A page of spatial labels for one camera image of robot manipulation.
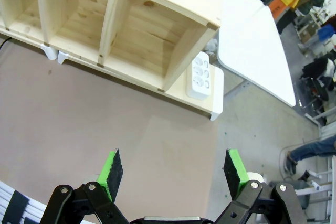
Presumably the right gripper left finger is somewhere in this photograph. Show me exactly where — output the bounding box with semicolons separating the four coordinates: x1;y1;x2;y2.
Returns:
39;148;129;224

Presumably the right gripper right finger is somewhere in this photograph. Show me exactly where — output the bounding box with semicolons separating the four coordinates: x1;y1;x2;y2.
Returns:
214;148;308;224

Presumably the black power cable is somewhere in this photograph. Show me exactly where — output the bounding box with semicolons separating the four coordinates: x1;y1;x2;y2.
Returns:
0;37;14;51

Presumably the blue jeans leg with shoe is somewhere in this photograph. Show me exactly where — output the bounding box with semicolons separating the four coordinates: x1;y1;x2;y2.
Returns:
286;135;336;175

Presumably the white power strip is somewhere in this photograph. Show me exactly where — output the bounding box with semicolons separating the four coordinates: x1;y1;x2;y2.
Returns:
185;52;212;101

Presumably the crumpled white plastic bag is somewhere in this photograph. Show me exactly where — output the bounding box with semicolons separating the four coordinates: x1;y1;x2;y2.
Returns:
204;39;219;58

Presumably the black office chair with jacket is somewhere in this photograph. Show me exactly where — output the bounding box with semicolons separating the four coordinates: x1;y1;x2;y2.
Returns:
300;57;336;101

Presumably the white table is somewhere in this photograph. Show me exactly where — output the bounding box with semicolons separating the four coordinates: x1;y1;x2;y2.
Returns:
217;0;297;108

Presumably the wooden four-compartment shelf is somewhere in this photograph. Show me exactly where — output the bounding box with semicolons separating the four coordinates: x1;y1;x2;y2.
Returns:
0;0;225;93

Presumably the blue bag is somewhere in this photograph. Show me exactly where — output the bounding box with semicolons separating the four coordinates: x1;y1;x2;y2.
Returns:
317;23;336;41

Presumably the orange box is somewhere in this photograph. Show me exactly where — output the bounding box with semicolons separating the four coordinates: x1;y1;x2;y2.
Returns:
269;0;288;19

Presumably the white cable bundle black strap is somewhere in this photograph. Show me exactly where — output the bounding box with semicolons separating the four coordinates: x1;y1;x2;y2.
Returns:
0;181;47;224

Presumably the white metal rack frame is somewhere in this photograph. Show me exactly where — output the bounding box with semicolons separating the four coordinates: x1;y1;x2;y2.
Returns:
304;110;336;221

